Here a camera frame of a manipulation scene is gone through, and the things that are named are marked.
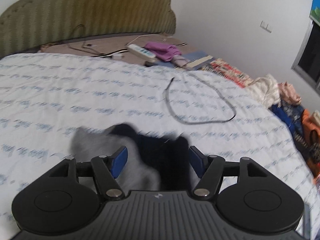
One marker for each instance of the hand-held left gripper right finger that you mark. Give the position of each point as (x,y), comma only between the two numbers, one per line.
(197,160)

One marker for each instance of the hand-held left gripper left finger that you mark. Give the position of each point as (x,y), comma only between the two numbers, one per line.
(119,161)

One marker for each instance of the navy blue small garment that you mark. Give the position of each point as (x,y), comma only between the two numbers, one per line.
(172,160)

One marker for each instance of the grey small garment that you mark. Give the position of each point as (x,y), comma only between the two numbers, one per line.
(100,142)

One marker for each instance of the white script-printed bed sheet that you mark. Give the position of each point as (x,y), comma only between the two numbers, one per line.
(75,92)

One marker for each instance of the red printed spiral notebook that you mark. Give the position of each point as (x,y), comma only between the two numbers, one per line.
(230,72)

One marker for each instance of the blue cloth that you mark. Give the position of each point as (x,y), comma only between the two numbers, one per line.
(285,116)

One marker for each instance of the cream cloth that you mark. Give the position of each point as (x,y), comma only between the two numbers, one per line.
(267,90)

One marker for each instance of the blue book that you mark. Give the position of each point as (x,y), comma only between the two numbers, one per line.
(197,58)

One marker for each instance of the white plug adapter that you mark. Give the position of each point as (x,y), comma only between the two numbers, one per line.
(117,55)

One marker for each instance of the white power strip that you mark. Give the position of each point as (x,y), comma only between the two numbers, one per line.
(141,51)

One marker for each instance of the pink cloth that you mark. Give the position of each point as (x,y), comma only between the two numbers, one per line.
(290,92)

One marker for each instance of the purple cloth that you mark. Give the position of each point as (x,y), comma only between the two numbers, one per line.
(162,49)

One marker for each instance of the orange bag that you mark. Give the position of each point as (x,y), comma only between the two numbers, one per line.
(310,125)

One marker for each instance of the brown mattress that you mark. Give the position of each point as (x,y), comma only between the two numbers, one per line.
(75,46)

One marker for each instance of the dark framed window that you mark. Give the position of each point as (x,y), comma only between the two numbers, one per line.
(310,60)

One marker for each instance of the olive padded headboard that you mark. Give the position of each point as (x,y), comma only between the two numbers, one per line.
(82,10)

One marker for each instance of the white wall switch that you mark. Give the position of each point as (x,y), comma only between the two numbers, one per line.
(265,26)

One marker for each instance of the wall poster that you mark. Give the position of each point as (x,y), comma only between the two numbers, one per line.
(315,5)

